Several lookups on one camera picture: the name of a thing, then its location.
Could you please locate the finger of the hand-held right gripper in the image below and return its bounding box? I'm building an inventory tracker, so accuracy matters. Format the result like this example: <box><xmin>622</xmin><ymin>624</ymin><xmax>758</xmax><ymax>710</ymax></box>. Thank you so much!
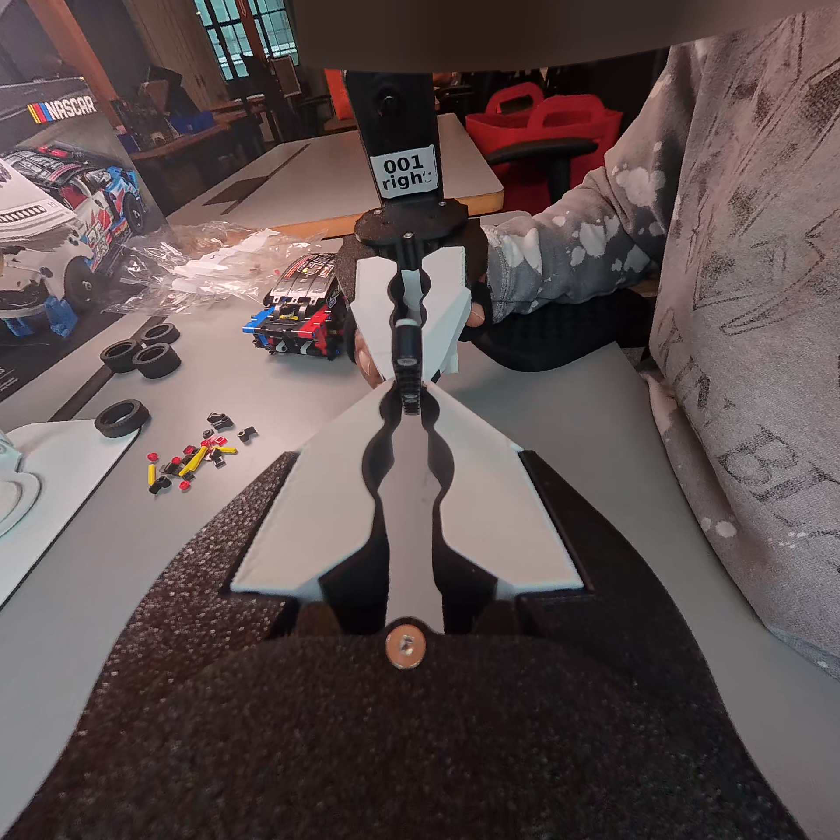
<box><xmin>350</xmin><ymin>257</ymin><xmax>404</xmax><ymax>383</ymax></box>
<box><xmin>419</xmin><ymin>247</ymin><xmax>473</xmax><ymax>386</ymax></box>

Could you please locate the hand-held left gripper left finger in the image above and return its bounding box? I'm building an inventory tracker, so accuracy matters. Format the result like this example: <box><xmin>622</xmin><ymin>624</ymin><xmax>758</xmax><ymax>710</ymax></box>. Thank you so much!
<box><xmin>230</xmin><ymin>382</ymin><xmax>399</xmax><ymax>635</ymax></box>

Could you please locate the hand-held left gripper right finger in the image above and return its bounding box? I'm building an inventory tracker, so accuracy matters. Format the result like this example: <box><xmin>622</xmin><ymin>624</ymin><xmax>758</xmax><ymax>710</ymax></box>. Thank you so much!
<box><xmin>420</xmin><ymin>382</ymin><xmax>585</xmax><ymax>634</ymax></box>

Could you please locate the black perforated brick beam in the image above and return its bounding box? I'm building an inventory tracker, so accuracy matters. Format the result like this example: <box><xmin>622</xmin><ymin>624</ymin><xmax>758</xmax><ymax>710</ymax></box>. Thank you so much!
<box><xmin>391</xmin><ymin>318</ymin><xmax>425</xmax><ymax>416</ymax></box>

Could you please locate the grey desk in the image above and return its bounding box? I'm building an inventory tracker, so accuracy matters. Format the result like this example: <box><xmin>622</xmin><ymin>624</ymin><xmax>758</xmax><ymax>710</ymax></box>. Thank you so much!
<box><xmin>0</xmin><ymin>282</ymin><xmax>840</xmax><ymax>840</ymax></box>

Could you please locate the person's right hand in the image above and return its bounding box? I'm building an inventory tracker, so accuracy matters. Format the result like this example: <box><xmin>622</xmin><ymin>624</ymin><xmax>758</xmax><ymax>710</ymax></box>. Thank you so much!
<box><xmin>353</xmin><ymin>328</ymin><xmax>383</xmax><ymax>390</ymax></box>

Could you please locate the orange bag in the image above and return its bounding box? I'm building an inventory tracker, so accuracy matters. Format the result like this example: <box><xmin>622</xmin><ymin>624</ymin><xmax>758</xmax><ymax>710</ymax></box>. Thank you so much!
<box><xmin>325</xmin><ymin>69</ymin><xmax>359</xmax><ymax>123</ymax></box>

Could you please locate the brick race car model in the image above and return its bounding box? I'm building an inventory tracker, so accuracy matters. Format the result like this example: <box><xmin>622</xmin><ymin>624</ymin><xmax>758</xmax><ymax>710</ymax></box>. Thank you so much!
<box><xmin>243</xmin><ymin>252</ymin><xmax>350</xmax><ymax>363</ymax></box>

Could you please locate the grey table with wooden edge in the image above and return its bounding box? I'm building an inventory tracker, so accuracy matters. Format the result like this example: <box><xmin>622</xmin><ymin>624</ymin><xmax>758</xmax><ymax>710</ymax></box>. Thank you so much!
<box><xmin>167</xmin><ymin>113</ymin><xmax>505</xmax><ymax>238</ymax></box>

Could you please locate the red tote bag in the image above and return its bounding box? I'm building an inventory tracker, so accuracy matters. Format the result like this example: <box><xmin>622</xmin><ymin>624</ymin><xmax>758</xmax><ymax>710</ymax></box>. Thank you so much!
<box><xmin>466</xmin><ymin>94</ymin><xmax>625</xmax><ymax>215</ymax></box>
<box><xmin>484</xmin><ymin>84</ymin><xmax>547</xmax><ymax>119</ymax></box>

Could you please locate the pile of yellow red black parts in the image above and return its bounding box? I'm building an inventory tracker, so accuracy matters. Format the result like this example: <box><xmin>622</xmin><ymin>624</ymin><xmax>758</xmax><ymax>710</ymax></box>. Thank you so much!
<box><xmin>146</xmin><ymin>411</ymin><xmax>259</xmax><ymax>495</ymax></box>

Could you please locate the black office chair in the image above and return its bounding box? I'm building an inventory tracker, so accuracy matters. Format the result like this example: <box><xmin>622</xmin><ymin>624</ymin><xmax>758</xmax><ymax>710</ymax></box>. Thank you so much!
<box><xmin>486</xmin><ymin>138</ymin><xmax>599</xmax><ymax>206</ymax></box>

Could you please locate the heap of clear plastic bags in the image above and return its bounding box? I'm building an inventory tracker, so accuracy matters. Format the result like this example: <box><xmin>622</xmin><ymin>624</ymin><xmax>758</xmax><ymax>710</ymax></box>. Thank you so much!
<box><xmin>121</xmin><ymin>223</ymin><xmax>330</xmax><ymax>314</ymax></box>

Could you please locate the window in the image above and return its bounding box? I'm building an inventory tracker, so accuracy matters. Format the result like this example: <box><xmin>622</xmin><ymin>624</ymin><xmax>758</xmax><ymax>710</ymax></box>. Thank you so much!
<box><xmin>193</xmin><ymin>0</ymin><xmax>303</xmax><ymax>83</ymax></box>

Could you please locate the wooden side table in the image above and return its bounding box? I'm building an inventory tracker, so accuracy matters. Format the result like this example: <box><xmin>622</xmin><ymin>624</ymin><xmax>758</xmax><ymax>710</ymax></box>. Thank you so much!
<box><xmin>128</xmin><ymin>98</ymin><xmax>278</xmax><ymax>166</ymax></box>

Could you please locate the white base booklet stand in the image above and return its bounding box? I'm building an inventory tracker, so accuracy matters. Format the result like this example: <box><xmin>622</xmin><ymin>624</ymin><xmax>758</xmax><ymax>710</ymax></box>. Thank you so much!
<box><xmin>0</xmin><ymin>420</ymin><xmax>140</xmax><ymax>608</ymax></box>

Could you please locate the race car set box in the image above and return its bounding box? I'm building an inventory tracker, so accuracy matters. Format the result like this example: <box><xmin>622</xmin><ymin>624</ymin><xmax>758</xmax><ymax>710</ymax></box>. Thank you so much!
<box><xmin>0</xmin><ymin>75</ymin><xmax>169</xmax><ymax>403</ymax></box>

